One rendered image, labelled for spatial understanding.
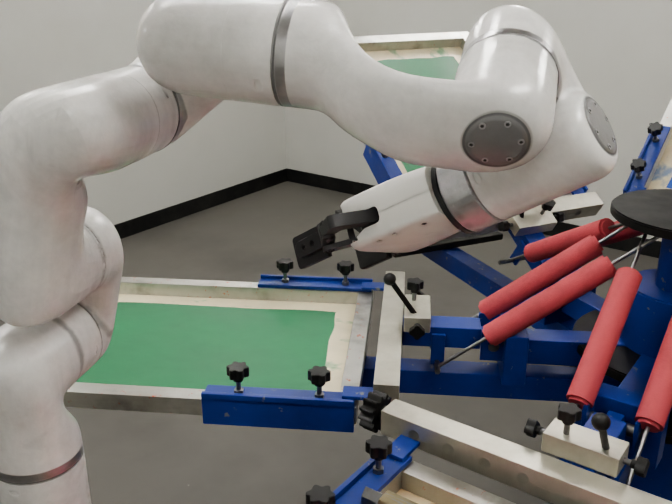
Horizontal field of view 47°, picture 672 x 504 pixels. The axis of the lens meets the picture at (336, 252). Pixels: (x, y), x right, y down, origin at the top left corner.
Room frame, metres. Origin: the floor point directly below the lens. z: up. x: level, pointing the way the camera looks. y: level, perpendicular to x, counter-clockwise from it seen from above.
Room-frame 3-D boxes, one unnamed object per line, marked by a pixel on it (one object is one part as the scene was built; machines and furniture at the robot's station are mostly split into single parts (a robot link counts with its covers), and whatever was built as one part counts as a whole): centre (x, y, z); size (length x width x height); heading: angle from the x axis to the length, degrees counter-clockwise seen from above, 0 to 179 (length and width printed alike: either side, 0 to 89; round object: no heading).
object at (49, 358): (0.71, 0.32, 1.37); 0.13 x 0.10 x 0.16; 166
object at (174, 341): (1.59, 0.17, 1.05); 1.08 x 0.61 x 0.23; 84
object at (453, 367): (1.56, -0.11, 0.90); 1.24 x 0.06 x 0.06; 84
